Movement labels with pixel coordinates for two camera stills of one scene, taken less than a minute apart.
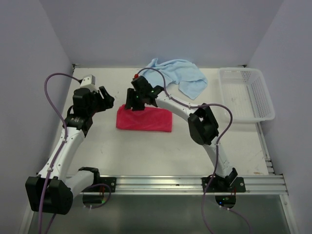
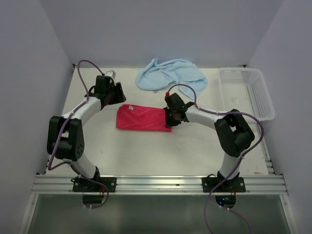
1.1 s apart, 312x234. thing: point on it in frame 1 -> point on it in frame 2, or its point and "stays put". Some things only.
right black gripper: (130, 95) -> (168, 123)
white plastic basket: (243, 90) stays put
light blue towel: (190, 80) stays put
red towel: (150, 119) stays put
